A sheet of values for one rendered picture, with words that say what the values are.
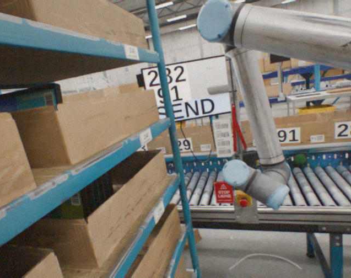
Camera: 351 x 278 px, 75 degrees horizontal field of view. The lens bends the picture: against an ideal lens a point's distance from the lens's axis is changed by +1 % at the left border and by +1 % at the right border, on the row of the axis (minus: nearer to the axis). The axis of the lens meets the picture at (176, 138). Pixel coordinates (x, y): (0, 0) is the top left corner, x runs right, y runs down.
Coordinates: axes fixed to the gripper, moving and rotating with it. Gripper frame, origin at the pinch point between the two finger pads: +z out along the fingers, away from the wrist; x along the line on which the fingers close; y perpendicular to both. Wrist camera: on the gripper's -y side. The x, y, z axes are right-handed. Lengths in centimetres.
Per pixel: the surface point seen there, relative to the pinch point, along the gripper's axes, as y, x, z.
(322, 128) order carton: -36, 52, 54
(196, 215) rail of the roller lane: 19.6, -27.3, 17.0
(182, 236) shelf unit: 23.3, -18.6, -37.8
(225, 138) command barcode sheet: -18.4, -5.7, -5.5
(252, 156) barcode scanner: -8.3, 6.2, -6.5
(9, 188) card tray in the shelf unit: 11, -20, -98
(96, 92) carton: -318, -440, 414
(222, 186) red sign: 4.2, -10.0, 6.7
